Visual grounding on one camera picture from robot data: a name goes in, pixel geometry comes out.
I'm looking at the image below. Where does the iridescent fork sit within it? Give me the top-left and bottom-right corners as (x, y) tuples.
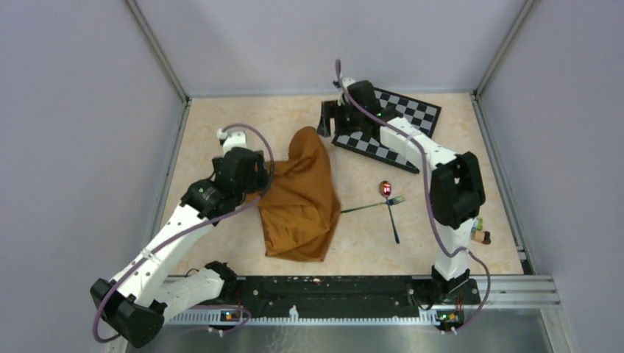
(341, 195), (405, 213)

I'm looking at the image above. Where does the brown cloth napkin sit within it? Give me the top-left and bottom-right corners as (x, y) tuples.
(258, 126), (341, 262)

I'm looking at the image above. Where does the iridescent spoon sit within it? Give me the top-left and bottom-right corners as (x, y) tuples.
(379, 180), (400, 244)

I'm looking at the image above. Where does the black grey checkerboard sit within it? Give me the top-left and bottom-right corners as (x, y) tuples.
(332, 88), (442, 174)

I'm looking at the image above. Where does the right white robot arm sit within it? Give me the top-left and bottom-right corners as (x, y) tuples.
(317, 77), (486, 303)

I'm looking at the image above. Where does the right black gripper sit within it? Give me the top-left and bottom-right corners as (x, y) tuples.
(316, 100), (363, 139)

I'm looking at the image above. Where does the aluminium frame rail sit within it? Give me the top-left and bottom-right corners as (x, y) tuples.
(484, 275), (561, 310)

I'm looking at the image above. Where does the small brown wooden block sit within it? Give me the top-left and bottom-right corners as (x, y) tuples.
(471, 230), (492, 245)

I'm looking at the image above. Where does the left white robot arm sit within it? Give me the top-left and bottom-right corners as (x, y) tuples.
(90, 123), (274, 348)

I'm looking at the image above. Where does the white slotted cable duct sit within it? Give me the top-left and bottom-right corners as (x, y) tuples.
(168, 310), (440, 327)

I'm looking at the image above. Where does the green owl toy block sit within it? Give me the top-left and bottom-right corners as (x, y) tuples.
(472, 217), (483, 232)

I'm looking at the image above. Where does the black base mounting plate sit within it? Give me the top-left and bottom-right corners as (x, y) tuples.
(206, 276), (481, 319)

